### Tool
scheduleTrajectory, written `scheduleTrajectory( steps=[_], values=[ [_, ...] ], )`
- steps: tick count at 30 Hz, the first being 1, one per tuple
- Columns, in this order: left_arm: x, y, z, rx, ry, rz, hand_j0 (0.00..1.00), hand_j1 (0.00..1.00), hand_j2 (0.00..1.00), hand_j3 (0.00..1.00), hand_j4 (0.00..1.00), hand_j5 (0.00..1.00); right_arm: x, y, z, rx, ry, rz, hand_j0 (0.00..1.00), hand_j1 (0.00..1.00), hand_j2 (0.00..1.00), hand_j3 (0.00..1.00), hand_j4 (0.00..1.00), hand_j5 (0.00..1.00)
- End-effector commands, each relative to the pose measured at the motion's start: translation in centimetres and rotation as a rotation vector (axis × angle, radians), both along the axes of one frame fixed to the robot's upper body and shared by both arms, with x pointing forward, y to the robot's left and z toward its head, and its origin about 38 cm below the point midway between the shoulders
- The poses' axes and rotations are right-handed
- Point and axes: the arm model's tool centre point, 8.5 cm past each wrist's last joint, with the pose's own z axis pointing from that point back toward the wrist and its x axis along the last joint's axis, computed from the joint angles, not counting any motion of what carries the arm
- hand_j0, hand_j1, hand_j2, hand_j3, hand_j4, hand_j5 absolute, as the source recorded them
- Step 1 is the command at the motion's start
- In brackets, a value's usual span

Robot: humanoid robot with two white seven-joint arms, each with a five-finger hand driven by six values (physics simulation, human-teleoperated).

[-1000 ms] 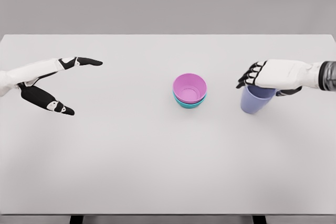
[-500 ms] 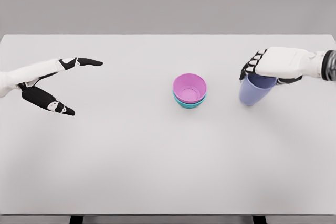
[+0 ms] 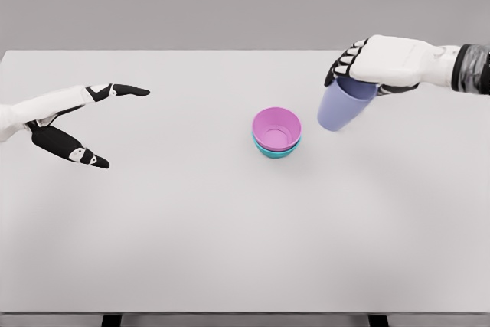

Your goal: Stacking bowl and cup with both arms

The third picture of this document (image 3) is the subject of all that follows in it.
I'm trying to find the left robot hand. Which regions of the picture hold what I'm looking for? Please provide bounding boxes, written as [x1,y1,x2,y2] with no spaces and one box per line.
[14,83,151,170]

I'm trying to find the teal bowl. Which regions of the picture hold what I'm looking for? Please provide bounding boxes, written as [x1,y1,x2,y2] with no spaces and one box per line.
[253,136,302,160]

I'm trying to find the pink bowl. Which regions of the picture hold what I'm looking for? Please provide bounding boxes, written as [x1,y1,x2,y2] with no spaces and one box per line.
[251,107,303,152]

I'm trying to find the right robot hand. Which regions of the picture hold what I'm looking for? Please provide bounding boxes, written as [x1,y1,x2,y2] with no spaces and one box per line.
[324,34,438,96]

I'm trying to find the lavender blue cup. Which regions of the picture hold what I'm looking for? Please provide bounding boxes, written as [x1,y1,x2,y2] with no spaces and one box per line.
[316,77,381,132]

